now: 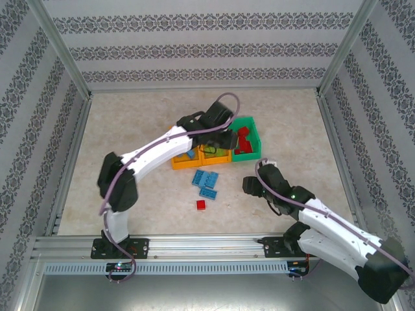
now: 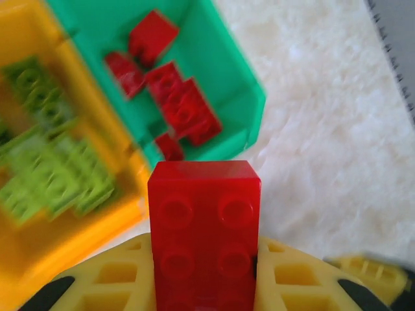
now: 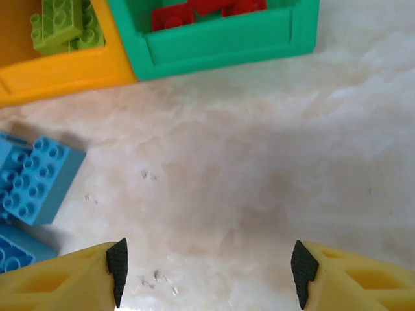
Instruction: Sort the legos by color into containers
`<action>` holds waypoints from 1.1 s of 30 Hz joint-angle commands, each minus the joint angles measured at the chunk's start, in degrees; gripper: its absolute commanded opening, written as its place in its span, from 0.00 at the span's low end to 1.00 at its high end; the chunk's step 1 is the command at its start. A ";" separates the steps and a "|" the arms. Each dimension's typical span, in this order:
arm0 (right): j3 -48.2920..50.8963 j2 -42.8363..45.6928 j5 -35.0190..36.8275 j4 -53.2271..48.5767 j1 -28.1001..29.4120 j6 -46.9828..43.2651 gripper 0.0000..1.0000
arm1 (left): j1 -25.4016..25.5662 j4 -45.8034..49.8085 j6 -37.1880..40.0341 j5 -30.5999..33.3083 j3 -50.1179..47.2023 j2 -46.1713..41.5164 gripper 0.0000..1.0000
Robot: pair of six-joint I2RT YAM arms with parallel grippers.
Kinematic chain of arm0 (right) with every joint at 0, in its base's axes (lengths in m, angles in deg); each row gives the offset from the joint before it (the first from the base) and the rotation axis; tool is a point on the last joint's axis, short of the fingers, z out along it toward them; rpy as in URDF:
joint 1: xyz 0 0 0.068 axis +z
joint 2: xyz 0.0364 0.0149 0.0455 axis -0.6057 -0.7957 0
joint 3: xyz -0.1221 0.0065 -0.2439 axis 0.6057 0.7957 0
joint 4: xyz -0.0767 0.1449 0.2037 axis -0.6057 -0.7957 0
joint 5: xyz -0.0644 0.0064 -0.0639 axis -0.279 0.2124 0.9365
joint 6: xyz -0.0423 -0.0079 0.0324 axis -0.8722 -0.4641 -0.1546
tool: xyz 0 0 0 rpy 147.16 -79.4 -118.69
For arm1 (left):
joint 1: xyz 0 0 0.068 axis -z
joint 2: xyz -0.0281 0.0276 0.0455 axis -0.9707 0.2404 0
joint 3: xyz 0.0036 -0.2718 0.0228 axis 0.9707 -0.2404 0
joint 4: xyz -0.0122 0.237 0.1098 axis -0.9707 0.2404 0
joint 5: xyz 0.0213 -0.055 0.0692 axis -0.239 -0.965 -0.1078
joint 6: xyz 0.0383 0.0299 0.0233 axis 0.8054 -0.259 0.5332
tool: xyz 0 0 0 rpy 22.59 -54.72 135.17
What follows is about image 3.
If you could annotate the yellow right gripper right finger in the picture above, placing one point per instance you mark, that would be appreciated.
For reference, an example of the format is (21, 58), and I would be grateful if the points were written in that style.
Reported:
(356, 285)

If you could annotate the blue 2x4 lego brick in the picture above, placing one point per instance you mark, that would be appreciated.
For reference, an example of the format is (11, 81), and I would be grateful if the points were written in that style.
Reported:
(8, 152)
(35, 181)
(16, 249)

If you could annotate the red 2x2 lego brick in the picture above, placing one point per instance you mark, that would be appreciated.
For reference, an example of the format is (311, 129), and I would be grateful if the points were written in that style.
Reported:
(168, 16)

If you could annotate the yellow plastic bin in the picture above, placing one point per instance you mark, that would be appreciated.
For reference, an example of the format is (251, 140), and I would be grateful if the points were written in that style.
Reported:
(65, 74)

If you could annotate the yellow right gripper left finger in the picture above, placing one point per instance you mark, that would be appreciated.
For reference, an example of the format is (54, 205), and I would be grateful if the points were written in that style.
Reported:
(48, 285)

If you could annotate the green 2x4 lego brick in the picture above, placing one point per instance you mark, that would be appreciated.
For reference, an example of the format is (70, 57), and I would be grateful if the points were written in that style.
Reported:
(55, 29)

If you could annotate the red 2x4 lego brick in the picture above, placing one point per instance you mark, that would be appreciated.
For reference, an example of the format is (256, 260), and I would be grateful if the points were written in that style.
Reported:
(240, 6)

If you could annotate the green plastic bin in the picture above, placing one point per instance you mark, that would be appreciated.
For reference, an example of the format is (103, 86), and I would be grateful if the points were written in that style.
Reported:
(220, 48)

